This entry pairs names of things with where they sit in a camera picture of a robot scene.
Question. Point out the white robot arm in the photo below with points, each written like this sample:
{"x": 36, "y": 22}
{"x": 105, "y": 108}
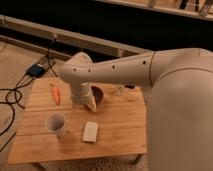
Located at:
{"x": 179, "y": 121}

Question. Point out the dark ceramic bowl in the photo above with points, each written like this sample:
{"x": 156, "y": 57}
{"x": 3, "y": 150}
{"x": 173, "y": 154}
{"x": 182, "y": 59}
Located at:
{"x": 98, "y": 94}

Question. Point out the white rectangular block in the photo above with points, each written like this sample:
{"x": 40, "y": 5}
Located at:
{"x": 90, "y": 132}

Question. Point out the wooden table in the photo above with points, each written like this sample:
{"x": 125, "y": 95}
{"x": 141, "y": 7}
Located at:
{"x": 121, "y": 125}

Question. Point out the clear plastic cup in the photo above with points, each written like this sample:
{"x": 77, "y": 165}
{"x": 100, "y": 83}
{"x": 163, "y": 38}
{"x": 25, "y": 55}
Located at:
{"x": 57, "y": 125}

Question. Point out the orange carrot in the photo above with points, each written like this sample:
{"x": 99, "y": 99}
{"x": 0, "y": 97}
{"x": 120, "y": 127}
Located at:
{"x": 56, "y": 94}

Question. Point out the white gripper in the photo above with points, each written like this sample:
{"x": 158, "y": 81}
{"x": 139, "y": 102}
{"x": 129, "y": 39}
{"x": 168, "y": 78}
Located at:
{"x": 82, "y": 93}

